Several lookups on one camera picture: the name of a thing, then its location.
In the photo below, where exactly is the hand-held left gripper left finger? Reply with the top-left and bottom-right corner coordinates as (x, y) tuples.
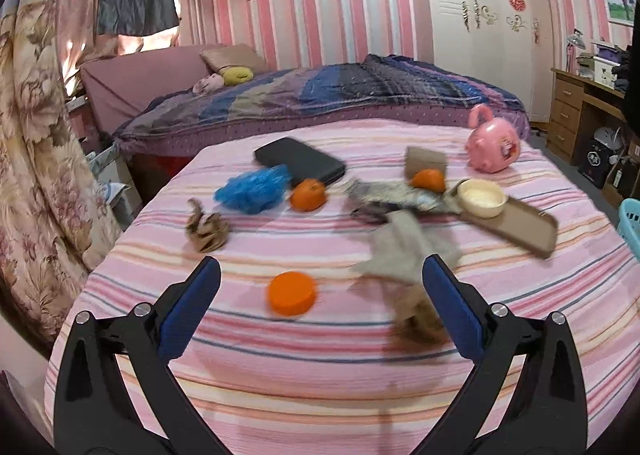
(52, 256), (236, 455)

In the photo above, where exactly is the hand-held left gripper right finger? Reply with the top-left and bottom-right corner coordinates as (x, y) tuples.
(407, 254), (587, 455)

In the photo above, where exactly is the grey cloth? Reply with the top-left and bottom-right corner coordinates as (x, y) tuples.
(350, 211), (463, 286)

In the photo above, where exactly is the blue plastic bag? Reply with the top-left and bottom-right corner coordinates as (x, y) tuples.
(215, 165), (293, 214)

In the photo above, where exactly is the brown cardboard piece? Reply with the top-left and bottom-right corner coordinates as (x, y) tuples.
(404, 146), (447, 180)

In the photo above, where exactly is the light blue basket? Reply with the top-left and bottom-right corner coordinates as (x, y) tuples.
(619, 198), (640, 248)

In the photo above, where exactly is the brown paper scrap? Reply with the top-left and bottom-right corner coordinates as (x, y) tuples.
(392, 282), (451, 348)

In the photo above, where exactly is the crumpled brown paper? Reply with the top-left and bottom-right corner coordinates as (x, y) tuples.
(185, 198), (232, 252)

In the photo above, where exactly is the orange round lid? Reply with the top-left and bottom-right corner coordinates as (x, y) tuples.
(266, 271), (318, 318)

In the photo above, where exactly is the brown phone case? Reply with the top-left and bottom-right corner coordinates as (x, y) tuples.
(460, 195), (558, 260)

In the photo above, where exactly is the small white cup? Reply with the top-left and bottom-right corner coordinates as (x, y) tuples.
(457, 179), (506, 218)

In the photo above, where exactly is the orange tangerine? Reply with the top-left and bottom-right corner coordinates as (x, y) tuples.
(290, 178), (327, 212)
(410, 168), (446, 194)

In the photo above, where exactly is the grey printed snack wrapper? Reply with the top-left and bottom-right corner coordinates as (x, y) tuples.
(345, 178), (463, 216)

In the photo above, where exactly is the pink striped tablecloth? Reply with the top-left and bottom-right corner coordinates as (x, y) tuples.
(44, 119), (640, 455)

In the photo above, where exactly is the pink piggy toy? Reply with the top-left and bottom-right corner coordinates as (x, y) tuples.
(465, 104), (522, 172)

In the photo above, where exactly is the black rectangular case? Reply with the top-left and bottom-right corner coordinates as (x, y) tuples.
(254, 137), (347, 187)

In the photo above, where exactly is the black box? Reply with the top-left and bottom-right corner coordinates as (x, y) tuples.
(580, 137), (623, 188)

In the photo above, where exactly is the floral curtain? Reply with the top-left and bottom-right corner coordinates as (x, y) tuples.
(0, 0), (136, 336)

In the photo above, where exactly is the pink cloth bundle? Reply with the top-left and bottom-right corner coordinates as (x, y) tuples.
(193, 75), (224, 94)

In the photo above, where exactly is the pink bed headboard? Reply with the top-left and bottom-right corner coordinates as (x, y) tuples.
(80, 44), (231, 136)

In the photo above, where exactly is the wooden desk with drawers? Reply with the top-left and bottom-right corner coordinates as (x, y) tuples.
(547, 67), (640, 208)

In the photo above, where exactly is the yellow soft toy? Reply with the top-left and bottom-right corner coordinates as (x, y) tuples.
(222, 66), (254, 86)

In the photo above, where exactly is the bed with striped quilt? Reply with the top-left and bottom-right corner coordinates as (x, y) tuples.
(115, 54), (531, 156)

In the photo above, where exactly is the cream wardrobe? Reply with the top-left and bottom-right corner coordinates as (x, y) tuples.
(417, 0), (553, 123)

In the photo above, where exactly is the beige pillow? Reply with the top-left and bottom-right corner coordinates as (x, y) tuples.
(200, 44), (271, 76)

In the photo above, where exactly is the white box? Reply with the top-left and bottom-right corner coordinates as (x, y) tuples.
(592, 55), (621, 86)

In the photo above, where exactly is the desk lamp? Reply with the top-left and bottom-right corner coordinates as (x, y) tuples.
(566, 29), (587, 70)

